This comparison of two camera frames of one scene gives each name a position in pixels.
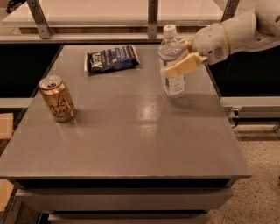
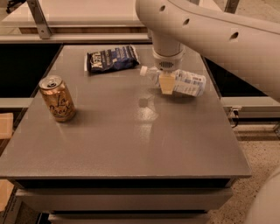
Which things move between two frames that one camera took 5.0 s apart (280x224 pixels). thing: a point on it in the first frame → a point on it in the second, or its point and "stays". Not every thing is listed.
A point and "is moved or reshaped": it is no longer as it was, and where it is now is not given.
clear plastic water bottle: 171,51 is moved or reshaped
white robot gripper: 210,43 → 168,63
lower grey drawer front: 129,218 stays
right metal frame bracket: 230,9 stays
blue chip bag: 112,59 stays
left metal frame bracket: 40,19 stays
